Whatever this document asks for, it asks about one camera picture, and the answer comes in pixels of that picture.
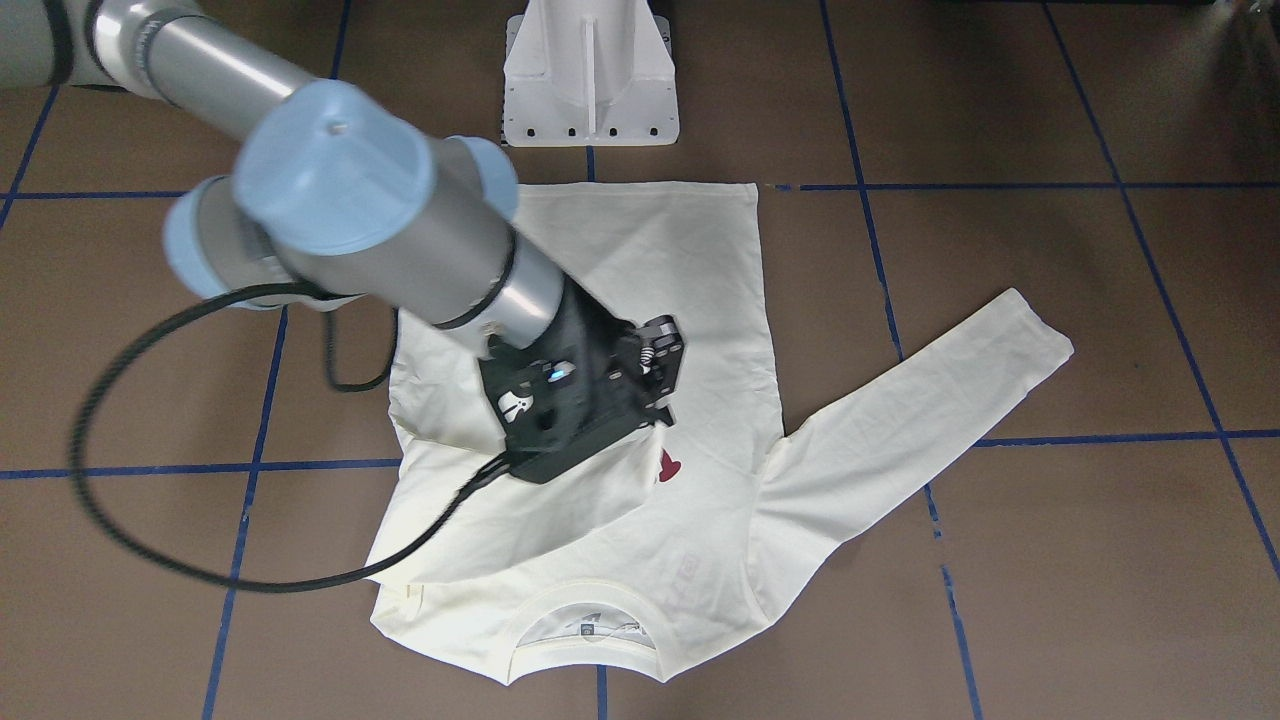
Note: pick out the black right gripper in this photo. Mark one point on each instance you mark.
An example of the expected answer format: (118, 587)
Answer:
(597, 335)

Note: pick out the cream long-sleeve cat shirt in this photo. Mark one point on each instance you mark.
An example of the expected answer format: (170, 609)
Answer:
(677, 544)

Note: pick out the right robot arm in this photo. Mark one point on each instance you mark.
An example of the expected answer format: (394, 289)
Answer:
(333, 197)

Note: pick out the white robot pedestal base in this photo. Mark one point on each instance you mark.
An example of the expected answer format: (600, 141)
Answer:
(589, 73)

